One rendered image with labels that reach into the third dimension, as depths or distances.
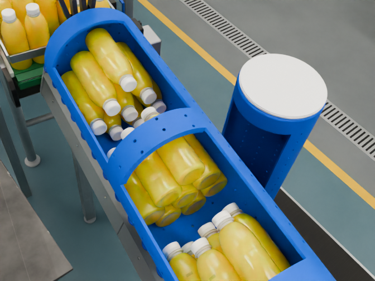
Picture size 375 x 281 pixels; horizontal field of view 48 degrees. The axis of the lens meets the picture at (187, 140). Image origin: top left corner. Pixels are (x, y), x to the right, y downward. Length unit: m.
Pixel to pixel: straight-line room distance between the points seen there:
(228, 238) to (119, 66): 0.51
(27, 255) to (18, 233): 0.06
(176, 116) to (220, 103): 1.76
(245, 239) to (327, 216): 1.58
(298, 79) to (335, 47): 2.02
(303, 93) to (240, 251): 0.66
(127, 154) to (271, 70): 0.64
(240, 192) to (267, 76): 0.45
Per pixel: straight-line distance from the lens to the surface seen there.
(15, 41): 1.44
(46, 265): 0.99
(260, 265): 0.81
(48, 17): 1.58
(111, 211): 1.19
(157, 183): 0.91
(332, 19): 3.66
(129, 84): 1.07
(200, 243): 0.87
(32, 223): 1.04
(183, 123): 0.90
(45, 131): 2.50
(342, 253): 2.14
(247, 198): 1.02
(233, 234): 0.83
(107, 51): 1.12
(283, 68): 1.40
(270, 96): 1.29
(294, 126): 1.29
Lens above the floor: 1.92
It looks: 52 degrees down
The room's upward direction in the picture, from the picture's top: 10 degrees clockwise
